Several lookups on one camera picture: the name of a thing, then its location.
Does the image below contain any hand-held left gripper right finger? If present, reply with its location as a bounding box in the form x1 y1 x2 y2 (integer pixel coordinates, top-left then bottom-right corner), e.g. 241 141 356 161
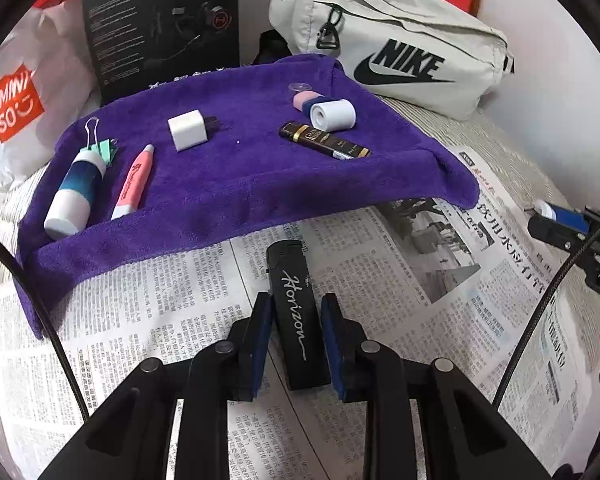
320 294 553 480

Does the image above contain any blue and white tube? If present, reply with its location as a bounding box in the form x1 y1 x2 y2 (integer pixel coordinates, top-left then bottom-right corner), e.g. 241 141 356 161
44 149 106 241

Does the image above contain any white charger plug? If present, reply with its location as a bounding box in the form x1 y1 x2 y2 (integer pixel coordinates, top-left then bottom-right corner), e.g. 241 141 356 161
167 108 216 152

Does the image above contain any dark gold-labelled tube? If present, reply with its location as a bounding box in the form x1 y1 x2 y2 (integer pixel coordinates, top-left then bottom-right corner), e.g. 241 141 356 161
279 122 371 162

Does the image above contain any purple towel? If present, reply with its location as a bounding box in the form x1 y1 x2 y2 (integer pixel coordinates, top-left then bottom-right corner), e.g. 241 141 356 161
17 55 481 341

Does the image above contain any green binder clip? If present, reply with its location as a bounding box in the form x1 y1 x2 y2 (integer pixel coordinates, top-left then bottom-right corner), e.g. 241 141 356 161
84 116 120 166

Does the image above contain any newspaper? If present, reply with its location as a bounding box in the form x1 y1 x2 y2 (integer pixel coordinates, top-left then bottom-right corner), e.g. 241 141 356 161
0 145 566 480

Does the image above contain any white plastic shopping bag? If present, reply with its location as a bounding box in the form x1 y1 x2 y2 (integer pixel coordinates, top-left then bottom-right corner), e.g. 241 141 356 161
0 0 111 196

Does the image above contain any pink and blue eraser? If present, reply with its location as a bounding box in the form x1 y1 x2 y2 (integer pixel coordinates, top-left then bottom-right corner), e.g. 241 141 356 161
292 91 321 117

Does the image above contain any black lighter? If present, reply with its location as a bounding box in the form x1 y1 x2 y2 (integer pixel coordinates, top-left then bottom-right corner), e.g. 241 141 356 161
266 241 332 392

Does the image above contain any grey waist bag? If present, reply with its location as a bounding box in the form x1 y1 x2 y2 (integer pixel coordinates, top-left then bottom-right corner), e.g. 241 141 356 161
267 0 516 121

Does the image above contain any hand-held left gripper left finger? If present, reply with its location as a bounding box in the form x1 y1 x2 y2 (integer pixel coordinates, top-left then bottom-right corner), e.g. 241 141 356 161
37 291 273 480

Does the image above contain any pink highlighter pen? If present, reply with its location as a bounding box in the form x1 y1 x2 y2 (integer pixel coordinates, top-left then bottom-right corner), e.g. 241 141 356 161
110 144 156 221

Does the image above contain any black headphone box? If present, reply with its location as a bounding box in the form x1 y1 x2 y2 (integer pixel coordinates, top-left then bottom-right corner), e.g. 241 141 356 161
80 0 241 106

